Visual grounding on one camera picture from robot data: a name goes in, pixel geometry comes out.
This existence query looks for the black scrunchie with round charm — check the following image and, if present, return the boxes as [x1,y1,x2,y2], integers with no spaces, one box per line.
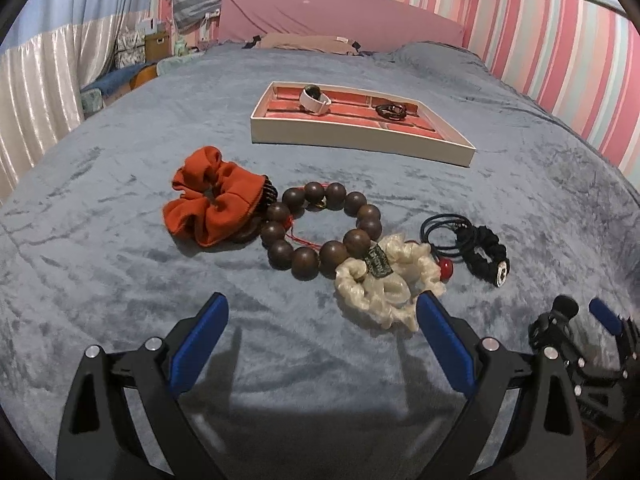
[459,225,512,288]

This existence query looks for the dark hair comb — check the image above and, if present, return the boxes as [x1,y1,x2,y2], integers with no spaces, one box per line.
[250,175,279,217]

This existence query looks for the floral patterned bag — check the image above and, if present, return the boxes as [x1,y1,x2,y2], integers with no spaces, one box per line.
[115,27,147,68]

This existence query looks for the large brown wooden bead bracelet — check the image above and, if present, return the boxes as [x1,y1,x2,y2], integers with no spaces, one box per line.
[260,181,383,279]

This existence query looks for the white jewelry tray red lining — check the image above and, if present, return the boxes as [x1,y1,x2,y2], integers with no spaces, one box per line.
[250,81,477,168]

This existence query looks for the black elastic hair ties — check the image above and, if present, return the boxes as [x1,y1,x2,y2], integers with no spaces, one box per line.
[420,214,476,257]

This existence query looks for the pink headboard cushion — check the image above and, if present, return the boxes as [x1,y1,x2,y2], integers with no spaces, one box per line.
[218,0,466,53]

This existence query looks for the white satin curtain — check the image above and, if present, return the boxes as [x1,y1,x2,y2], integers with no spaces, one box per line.
[0,12,132,206]

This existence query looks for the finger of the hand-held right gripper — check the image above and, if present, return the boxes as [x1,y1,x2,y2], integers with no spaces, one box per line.
[529,295,588,376]
[589,298,640,382]

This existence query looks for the blue folded cloth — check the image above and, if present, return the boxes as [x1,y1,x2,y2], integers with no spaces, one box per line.
[80,62,158,97]

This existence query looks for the beige pillow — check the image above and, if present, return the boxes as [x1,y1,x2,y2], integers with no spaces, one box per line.
[242,34,362,56]

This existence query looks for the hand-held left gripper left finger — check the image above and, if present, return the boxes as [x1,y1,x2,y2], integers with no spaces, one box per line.
[56,292,236,480]

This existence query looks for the dark beaded bracelet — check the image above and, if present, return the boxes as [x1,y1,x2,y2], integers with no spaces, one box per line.
[375,102,407,122]

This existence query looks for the cardboard box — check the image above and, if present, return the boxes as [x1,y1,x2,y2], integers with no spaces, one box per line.
[145,32,171,61]

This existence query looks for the orange scrunchie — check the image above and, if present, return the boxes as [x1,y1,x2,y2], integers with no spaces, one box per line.
[163,146,268,248]

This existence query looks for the grey-blue velvet bed blanket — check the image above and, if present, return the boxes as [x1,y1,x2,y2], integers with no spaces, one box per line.
[0,42,640,480]

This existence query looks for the cream scrunchie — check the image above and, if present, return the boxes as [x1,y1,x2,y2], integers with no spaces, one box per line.
[334,233,446,332]

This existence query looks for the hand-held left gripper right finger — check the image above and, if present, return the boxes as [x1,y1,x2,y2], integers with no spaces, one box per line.
[416,291,587,480]

